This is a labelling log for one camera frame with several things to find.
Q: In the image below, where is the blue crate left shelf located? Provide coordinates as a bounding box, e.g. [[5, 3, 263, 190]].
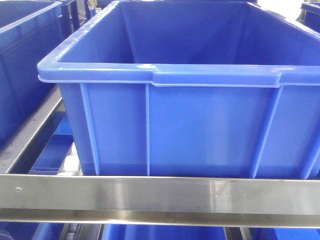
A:
[[0, 0, 63, 144]]

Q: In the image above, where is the stainless steel shelving rack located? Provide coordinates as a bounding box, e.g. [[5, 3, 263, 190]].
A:
[[0, 87, 320, 240]]

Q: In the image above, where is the large blue target crate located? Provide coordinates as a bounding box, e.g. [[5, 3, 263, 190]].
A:
[[37, 0, 320, 179]]

